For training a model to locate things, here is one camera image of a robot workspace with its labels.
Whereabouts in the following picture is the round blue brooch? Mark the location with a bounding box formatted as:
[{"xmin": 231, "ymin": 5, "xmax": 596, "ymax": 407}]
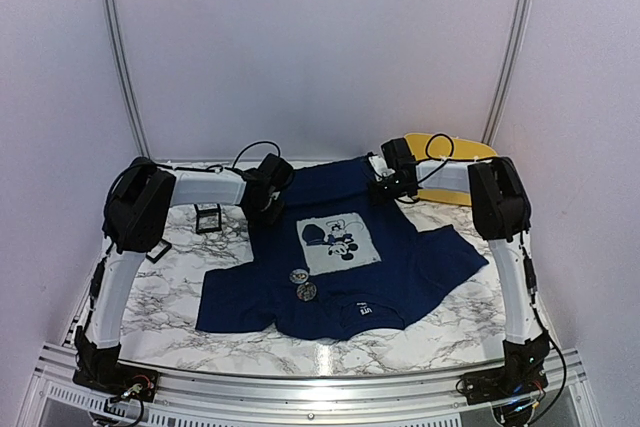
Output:
[{"xmin": 289, "ymin": 269, "xmax": 309, "ymax": 285}]

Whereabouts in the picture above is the navy blue printed t-shirt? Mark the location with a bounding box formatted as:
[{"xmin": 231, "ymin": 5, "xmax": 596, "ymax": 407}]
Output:
[{"xmin": 196, "ymin": 157, "xmax": 486, "ymax": 340}]

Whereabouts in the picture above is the black case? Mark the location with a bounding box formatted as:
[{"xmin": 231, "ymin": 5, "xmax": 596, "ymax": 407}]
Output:
[
  {"xmin": 194, "ymin": 204, "xmax": 222, "ymax": 235},
  {"xmin": 145, "ymin": 239, "xmax": 172, "ymax": 264}
]

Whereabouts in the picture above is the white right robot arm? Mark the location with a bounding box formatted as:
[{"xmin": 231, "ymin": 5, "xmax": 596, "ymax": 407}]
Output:
[{"xmin": 367, "ymin": 138, "xmax": 551, "ymax": 403}]

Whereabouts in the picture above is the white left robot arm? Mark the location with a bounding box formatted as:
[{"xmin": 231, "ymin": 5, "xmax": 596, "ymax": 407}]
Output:
[{"xmin": 73, "ymin": 154, "xmax": 294, "ymax": 394}]

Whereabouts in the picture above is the yellow plastic basket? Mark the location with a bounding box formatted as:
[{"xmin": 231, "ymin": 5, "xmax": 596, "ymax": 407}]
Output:
[{"xmin": 404, "ymin": 133, "xmax": 497, "ymax": 207}]

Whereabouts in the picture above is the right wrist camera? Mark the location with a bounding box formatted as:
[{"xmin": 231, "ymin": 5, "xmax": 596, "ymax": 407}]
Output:
[{"xmin": 366, "ymin": 152, "xmax": 395, "ymax": 181}]

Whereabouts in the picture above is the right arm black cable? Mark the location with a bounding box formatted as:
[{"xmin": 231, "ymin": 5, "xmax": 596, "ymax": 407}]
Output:
[{"xmin": 422, "ymin": 132, "xmax": 496, "ymax": 163}]

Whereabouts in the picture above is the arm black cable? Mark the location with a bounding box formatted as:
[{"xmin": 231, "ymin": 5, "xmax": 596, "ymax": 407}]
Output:
[
  {"xmin": 422, "ymin": 132, "xmax": 496, "ymax": 163},
  {"xmin": 154, "ymin": 140, "xmax": 286, "ymax": 183}
]

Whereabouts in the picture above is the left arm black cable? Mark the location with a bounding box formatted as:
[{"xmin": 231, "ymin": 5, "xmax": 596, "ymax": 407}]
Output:
[{"xmin": 154, "ymin": 140, "xmax": 286, "ymax": 183}]

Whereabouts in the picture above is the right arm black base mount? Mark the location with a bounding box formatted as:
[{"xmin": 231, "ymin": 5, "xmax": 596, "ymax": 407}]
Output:
[{"xmin": 456, "ymin": 335, "xmax": 550, "ymax": 405}]

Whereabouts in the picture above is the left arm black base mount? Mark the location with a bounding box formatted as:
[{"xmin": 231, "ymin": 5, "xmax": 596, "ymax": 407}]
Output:
[{"xmin": 72, "ymin": 330, "xmax": 159, "ymax": 402}]

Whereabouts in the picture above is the aluminium right corner post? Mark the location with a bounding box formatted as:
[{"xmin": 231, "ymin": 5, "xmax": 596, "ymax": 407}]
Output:
[{"xmin": 482, "ymin": 0, "xmax": 533, "ymax": 146}]

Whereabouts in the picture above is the aluminium corner post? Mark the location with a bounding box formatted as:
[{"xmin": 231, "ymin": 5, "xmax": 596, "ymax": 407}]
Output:
[
  {"xmin": 102, "ymin": 0, "xmax": 151, "ymax": 157},
  {"xmin": 482, "ymin": 0, "xmax": 533, "ymax": 146}
]

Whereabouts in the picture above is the aluminium left corner post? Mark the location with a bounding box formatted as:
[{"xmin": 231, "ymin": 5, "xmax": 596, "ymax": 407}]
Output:
[{"xmin": 102, "ymin": 0, "xmax": 151, "ymax": 157}]

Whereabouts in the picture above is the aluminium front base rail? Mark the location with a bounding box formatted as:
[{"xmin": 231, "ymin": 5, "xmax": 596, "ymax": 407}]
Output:
[{"xmin": 29, "ymin": 346, "xmax": 589, "ymax": 427}]

